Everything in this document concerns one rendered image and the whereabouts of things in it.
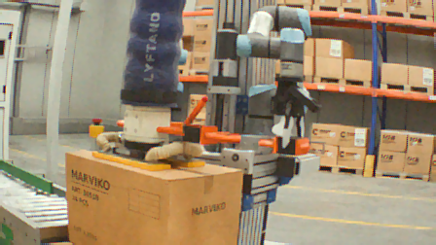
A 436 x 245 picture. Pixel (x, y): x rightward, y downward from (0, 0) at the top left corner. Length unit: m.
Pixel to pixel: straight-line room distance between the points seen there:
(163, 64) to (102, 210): 0.58
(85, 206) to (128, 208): 0.27
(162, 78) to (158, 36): 0.15
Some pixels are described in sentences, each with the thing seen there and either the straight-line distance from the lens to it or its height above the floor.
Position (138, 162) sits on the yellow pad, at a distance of 1.74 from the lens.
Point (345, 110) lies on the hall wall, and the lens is 10.38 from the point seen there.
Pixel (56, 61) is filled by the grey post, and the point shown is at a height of 1.51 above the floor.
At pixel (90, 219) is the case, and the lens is 1.91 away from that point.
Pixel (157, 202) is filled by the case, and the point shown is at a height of 0.86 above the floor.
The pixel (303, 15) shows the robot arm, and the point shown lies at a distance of 1.98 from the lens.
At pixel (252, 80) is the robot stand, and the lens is 2.44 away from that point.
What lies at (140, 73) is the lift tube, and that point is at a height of 1.27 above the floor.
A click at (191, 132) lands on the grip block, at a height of 1.08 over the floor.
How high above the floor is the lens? 1.20
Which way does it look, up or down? 3 degrees down
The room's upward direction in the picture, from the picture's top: 4 degrees clockwise
